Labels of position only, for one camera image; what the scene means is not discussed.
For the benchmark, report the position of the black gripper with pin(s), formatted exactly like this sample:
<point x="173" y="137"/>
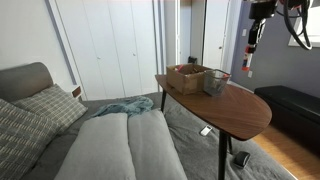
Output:
<point x="259" y="9"/>

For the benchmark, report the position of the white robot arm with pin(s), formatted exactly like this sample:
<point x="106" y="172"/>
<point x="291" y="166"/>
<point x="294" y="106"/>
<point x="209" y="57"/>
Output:
<point x="302" y="7"/>

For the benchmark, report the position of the grey mesh pen holder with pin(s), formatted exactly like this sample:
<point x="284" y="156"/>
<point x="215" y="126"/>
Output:
<point x="213" y="82"/>

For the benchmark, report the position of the cardboard box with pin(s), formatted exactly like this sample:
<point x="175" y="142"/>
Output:
<point x="186" y="78"/>

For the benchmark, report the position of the walnut side table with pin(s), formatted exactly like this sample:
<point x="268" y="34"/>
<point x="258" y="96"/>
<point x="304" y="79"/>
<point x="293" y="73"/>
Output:
<point x="236" y="113"/>

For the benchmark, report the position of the black bench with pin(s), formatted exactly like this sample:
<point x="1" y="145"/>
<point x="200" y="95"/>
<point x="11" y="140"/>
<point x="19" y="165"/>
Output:
<point x="295" y="112"/>

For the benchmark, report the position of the white remote control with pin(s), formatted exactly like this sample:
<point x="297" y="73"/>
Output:
<point x="205" y="130"/>

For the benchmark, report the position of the black small device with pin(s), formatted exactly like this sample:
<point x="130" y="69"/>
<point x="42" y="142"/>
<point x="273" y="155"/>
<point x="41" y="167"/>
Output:
<point x="241" y="159"/>

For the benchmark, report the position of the white closet doors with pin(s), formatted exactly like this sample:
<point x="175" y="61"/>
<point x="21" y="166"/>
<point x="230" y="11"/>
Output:
<point x="113" y="45"/>

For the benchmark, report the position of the teal blanket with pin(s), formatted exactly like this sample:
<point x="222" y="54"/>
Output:
<point x="132" y="107"/>

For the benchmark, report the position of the right grey cushion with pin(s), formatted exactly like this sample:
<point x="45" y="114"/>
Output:
<point x="152" y="148"/>

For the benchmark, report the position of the grey cushion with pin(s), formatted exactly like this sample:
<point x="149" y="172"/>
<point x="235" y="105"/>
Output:
<point x="152" y="148"/>
<point x="100" y="152"/>

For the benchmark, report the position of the wooden nightstand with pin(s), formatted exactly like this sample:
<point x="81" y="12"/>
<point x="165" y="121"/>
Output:
<point x="75" y="91"/>

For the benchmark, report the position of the left grey cushion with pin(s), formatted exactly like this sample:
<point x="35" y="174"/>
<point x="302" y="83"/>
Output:
<point x="100" y="152"/>

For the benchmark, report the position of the far plaid pillow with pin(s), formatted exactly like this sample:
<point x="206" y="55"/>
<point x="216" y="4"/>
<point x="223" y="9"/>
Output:
<point x="55" y="104"/>

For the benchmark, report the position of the plaid pillow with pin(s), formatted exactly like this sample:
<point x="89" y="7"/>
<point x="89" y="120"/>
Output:
<point x="23" y="137"/>
<point x="55" y="104"/>

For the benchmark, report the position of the near plaid pillow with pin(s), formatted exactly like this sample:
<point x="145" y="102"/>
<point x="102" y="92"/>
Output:
<point x="23" y="137"/>

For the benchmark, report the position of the white wall switch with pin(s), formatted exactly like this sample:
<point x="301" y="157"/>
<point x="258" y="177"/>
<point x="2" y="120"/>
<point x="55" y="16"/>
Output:
<point x="244" y="32"/>

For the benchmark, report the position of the white wall outlet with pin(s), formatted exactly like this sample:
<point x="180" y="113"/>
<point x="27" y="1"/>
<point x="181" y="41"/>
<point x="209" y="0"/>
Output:
<point x="250" y="73"/>

